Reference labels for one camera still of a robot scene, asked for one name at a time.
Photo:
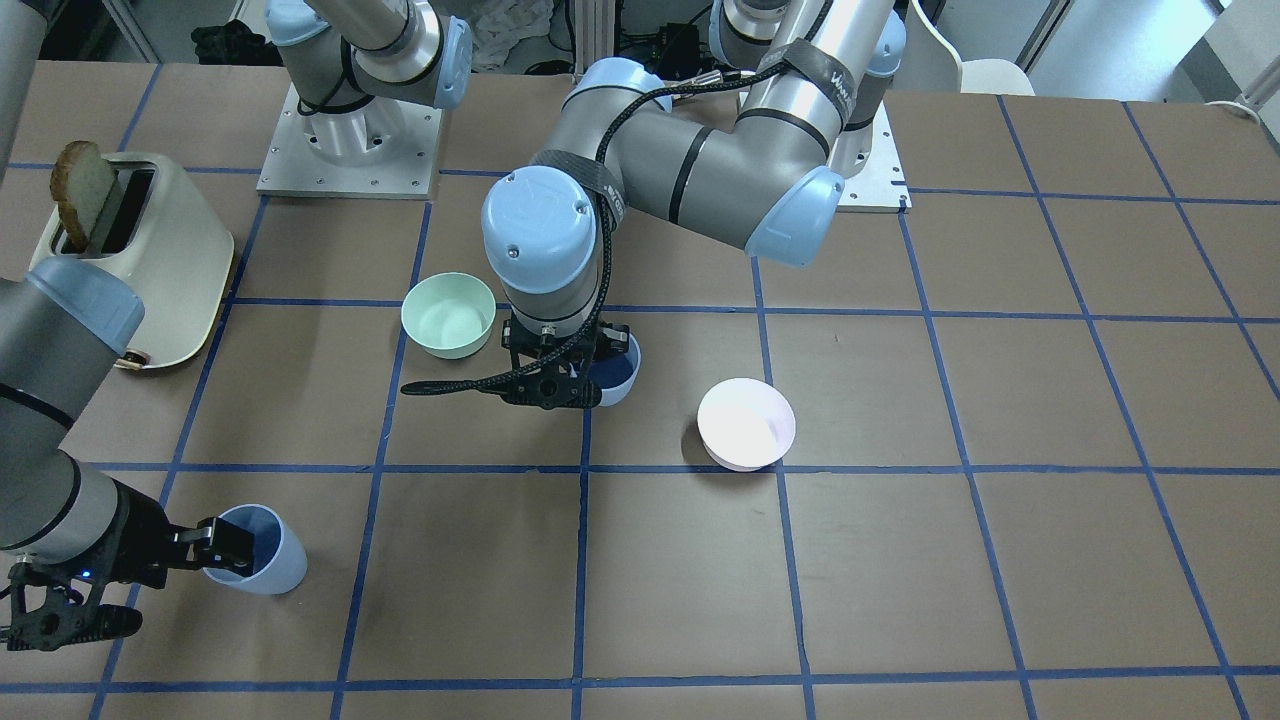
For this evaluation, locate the black gripper, viewer left arm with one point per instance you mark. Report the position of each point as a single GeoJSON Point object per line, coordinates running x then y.
{"type": "Point", "coordinates": [135, 535]}

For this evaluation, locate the black gripper, viewer right arm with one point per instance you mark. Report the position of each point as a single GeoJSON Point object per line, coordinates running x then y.
{"type": "Point", "coordinates": [612, 340]}

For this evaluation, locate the light blue cup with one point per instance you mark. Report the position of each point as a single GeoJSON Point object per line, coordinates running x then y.
{"type": "Point", "coordinates": [616, 375]}
{"type": "Point", "coordinates": [277, 562]}

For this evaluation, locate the silver robot arm, viewer right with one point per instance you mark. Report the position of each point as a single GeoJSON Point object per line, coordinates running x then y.
{"type": "Point", "coordinates": [746, 161]}

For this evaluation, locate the light blue cup on table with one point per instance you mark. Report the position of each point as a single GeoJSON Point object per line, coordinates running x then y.
{"type": "Point", "coordinates": [616, 375]}

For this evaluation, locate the mint green bowl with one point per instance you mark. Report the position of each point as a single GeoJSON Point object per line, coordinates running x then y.
{"type": "Point", "coordinates": [450, 315]}

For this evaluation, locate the pink bowl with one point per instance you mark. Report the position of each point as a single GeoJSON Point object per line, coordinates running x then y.
{"type": "Point", "coordinates": [745, 424]}

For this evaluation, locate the cream toaster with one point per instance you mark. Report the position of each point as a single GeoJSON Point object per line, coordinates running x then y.
{"type": "Point", "coordinates": [168, 244]}

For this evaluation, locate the slice of toast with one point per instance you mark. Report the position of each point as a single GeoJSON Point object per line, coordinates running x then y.
{"type": "Point", "coordinates": [81, 184]}

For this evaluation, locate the metal base plate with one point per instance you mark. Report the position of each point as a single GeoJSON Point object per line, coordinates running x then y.
{"type": "Point", "coordinates": [874, 181]}
{"type": "Point", "coordinates": [386, 150]}

